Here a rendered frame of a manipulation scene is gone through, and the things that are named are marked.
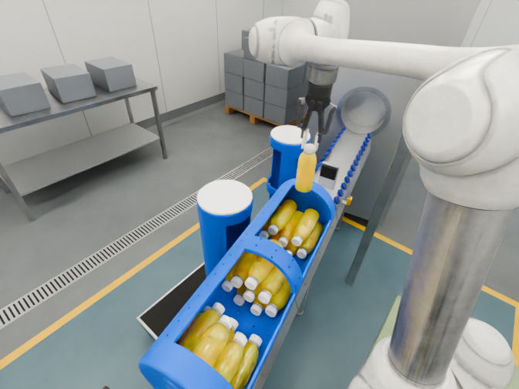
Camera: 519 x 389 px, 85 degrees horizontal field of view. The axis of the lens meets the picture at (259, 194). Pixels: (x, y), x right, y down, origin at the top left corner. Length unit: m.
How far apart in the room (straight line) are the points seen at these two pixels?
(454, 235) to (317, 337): 1.80
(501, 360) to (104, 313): 2.18
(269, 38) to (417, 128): 0.50
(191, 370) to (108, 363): 1.50
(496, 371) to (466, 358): 0.05
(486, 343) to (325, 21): 0.84
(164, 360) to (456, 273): 0.62
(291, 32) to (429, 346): 0.70
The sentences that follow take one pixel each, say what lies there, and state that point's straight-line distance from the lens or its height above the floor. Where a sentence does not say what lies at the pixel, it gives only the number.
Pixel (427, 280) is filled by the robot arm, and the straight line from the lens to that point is 0.52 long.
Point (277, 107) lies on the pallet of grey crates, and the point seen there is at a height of 0.38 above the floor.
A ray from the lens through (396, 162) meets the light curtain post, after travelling 1.74.
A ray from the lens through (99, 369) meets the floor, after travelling 2.24.
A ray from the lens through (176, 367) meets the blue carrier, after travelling 0.77.
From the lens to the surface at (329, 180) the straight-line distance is 1.72.
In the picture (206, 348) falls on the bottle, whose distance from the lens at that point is 0.84.
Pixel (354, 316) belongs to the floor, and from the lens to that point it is 2.34.
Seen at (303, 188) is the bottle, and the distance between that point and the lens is 1.12.
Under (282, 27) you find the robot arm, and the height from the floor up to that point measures 1.83.
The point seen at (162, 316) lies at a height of 0.15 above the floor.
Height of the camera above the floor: 1.94
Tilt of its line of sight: 39 degrees down
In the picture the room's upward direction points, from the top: 3 degrees clockwise
